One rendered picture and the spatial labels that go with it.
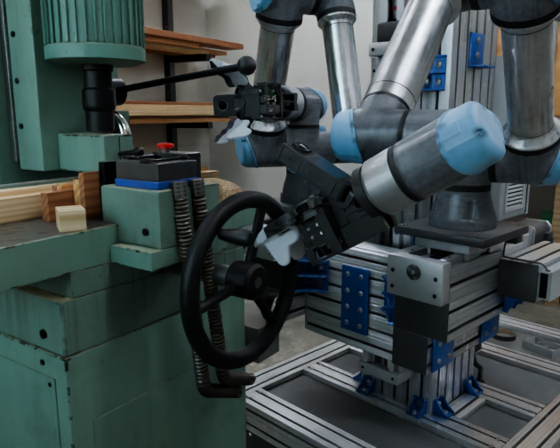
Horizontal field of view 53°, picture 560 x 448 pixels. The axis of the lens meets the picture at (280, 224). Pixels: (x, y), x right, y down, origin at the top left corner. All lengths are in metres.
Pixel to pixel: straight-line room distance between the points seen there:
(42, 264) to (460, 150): 0.58
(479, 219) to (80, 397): 0.88
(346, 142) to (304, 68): 3.78
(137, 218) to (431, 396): 1.09
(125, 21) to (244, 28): 3.84
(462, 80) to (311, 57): 3.03
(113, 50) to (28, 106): 0.22
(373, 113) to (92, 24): 0.51
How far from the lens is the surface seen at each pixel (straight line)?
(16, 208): 1.01
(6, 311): 1.03
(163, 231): 0.87
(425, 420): 1.71
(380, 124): 0.76
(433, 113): 0.76
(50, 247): 0.87
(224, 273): 0.92
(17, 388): 1.07
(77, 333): 0.93
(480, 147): 0.62
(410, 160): 0.65
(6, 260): 0.84
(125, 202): 0.91
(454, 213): 1.30
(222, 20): 5.01
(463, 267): 1.26
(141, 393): 1.06
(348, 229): 0.71
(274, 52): 1.44
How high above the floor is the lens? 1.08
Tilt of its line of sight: 11 degrees down
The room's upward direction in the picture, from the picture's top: straight up
